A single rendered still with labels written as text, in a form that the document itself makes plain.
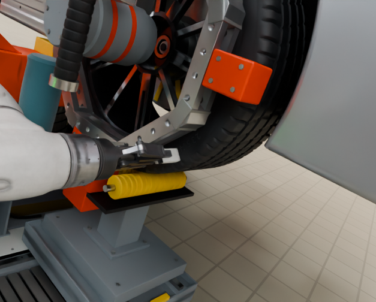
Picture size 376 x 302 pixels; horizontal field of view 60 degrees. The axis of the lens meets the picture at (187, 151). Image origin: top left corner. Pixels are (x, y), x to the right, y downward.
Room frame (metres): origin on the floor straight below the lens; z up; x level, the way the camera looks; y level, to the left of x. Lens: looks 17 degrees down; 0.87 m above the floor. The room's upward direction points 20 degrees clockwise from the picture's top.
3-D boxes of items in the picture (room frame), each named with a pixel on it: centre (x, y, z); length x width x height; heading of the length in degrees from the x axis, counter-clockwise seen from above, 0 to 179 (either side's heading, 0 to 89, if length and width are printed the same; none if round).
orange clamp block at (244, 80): (0.61, -0.04, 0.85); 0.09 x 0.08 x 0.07; 54
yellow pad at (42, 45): (1.20, 0.56, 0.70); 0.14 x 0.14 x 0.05; 54
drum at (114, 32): (0.73, 0.26, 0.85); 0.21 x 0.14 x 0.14; 144
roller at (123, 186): (0.80, 0.07, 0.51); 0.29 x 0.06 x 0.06; 144
